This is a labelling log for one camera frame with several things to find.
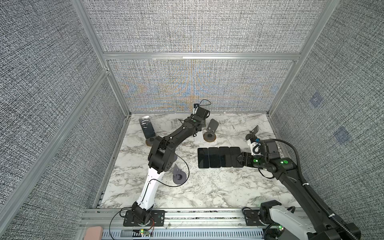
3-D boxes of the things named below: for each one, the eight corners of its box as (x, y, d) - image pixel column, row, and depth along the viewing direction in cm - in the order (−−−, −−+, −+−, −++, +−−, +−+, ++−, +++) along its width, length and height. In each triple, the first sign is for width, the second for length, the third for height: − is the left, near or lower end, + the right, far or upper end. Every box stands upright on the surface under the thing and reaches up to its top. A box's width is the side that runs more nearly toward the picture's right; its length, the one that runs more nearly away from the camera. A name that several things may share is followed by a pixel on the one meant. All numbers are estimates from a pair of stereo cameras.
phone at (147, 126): (146, 144, 103) (139, 130, 90) (145, 132, 110) (139, 117, 97) (156, 142, 104) (152, 127, 91) (155, 130, 111) (150, 114, 98)
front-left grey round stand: (168, 176, 89) (167, 172, 84) (176, 169, 92) (175, 164, 87) (179, 187, 85) (179, 183, 80) (187, 179, 88) (187, 174, 83)
